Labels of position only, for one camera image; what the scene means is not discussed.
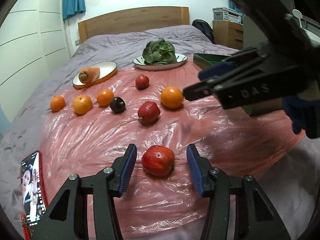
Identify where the large orange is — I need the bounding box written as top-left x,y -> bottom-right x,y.
160,87 -> 184,109

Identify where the small red apple back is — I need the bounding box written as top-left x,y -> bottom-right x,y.
135,75 -> 150,90

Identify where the dark plum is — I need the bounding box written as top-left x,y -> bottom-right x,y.
110,96 -> 126,114

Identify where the small smooth orange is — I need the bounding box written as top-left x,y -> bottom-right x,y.
97,89 -> 114,107

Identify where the textured orange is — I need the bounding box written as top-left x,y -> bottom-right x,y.
73,95 -> 93,115

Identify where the blue gloved right hand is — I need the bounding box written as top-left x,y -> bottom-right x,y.
282,96 -> 309,134

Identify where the green rectangular tray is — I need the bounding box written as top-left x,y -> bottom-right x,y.
193,53 -> 228,70

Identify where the wooden nightstand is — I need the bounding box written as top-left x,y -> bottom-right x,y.
213,21 -> 244,50

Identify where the smartphone in red case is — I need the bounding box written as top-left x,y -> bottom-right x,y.
20,151 -> 48,239

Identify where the black backpack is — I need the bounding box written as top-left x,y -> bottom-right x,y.
191,19 -> 215,43

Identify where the grey purple bed sheet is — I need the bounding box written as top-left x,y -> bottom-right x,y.
1,25 -> 319,239

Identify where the green leafy cabbage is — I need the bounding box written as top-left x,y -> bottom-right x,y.
142,39 -> 176,64

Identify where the white printer box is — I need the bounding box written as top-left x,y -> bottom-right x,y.
213,7 -> 242,24

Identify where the white desk lamp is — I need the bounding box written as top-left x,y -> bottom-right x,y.
292,9 -> 303,27

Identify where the blue curtain right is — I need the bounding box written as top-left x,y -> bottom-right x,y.
228,1 -> 243,14

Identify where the white patterned plate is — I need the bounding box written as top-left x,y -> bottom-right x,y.
133,53 -> 188,71

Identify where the pink plastic sheet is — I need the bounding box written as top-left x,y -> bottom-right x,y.
40,61 -> 303,238

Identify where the wooden headboard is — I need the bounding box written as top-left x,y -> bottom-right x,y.
78,6 -> 189,43

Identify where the orange rimmed white plate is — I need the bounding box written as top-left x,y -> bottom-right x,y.
72,61 -> 117,89

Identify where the orange carrot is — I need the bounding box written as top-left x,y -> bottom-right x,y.
78,67 -> 100,84

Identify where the white wardrobe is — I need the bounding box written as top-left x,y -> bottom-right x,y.
1,0 -> 70,122

